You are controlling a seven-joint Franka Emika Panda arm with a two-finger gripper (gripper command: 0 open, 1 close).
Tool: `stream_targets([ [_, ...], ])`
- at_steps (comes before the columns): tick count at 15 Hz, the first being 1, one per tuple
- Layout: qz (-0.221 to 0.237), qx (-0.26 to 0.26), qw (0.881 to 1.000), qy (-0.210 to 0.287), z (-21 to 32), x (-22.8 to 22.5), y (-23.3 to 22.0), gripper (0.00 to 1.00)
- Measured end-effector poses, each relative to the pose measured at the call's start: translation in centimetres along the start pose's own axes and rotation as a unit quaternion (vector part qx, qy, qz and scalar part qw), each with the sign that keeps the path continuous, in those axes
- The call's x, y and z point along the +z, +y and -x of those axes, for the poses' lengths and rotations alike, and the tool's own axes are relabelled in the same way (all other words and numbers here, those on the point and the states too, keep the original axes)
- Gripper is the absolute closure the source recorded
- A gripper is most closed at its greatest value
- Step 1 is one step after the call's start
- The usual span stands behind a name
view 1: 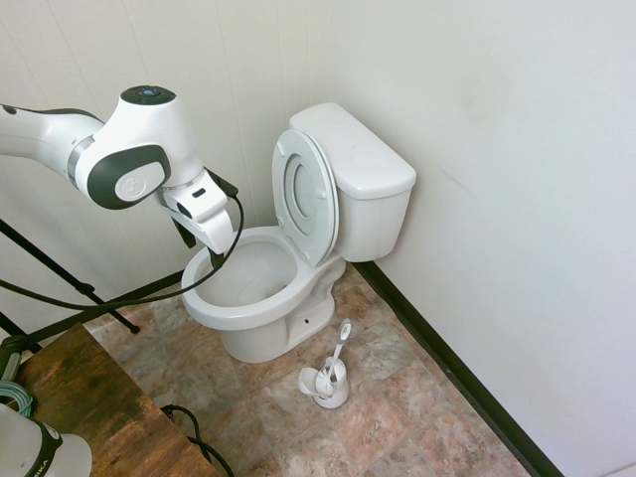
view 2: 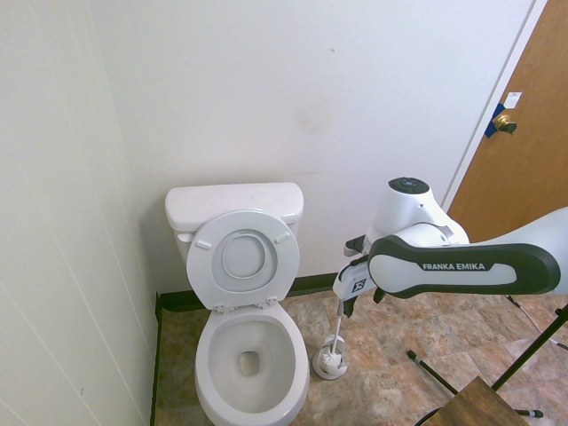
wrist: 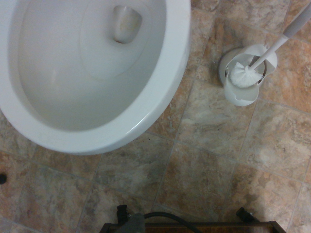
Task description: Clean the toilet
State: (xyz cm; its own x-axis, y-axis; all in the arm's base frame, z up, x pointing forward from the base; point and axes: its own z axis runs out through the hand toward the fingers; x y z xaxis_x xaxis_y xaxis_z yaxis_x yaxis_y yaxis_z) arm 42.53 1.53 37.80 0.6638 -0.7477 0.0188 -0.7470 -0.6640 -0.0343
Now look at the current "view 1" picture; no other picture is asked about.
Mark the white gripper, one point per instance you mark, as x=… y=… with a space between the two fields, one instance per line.
x=204 y=208

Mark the white toilet brush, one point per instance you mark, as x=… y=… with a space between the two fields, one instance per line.
x=337 y=355

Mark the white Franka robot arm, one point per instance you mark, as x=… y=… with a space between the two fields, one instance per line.
x=149 y=129

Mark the white toilet bowl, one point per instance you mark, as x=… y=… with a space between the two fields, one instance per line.
x=258 y=333

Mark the white toilet seat cover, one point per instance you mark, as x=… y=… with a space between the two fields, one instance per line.
x=304 y=191

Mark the white toilet tank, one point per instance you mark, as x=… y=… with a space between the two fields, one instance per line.
x=372 y=228

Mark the white toilet tank lid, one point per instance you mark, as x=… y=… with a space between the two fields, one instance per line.
x=358 y=149

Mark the white toilet brush holder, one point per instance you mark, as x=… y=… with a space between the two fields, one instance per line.
x=330 y=397

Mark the brown wooden table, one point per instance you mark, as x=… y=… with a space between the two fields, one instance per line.
x=99 y=397

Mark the dark green cylinder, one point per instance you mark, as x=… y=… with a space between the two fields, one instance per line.
x=10 y=358

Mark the black wall baseboard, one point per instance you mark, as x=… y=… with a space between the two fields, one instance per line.
x=437 y=343
x=169 y=279

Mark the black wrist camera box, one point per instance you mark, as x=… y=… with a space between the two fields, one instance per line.
x=221 y=181

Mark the black camera tripod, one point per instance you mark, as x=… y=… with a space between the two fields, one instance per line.
x=74 y=284

